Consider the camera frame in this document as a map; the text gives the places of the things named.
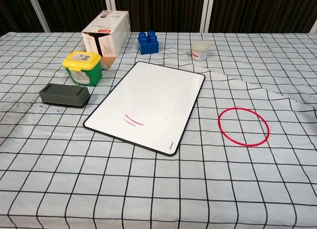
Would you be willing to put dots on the blue toy building brick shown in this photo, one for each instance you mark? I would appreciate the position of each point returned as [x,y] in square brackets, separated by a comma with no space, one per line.
[148,46]

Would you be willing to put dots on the grey whiteboard eraser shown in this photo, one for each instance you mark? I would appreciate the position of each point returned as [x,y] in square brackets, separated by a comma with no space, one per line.
[64,95]

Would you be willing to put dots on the white metal frame post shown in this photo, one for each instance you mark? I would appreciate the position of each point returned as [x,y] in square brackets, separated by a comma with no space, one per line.
[39,13]
[206,11]
[314,26]
[108,1]

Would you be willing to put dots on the white board with black rim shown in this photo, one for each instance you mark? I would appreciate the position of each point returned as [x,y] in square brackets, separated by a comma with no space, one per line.
[151,100]

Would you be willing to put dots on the small white plastic jar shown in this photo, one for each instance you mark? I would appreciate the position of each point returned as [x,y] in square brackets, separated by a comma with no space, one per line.
[200,52]

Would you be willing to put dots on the black-checked white tablecloth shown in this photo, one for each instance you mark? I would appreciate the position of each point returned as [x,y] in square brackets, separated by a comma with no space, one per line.
[158,189]

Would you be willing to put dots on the green tub with yellow lid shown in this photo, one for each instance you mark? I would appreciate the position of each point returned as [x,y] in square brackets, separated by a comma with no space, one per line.
[84,73]

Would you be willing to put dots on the white cardboard product box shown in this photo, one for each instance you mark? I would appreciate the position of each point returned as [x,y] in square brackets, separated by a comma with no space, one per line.
[111,33]

